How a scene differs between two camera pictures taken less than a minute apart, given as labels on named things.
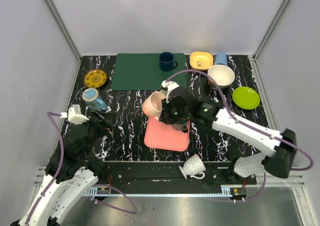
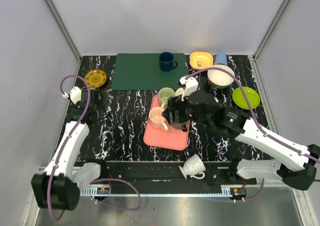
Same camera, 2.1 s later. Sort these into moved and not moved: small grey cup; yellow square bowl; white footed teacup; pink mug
Moved: pink mug
Not moved: white footed teacup; yellow square bowl; small grey cup
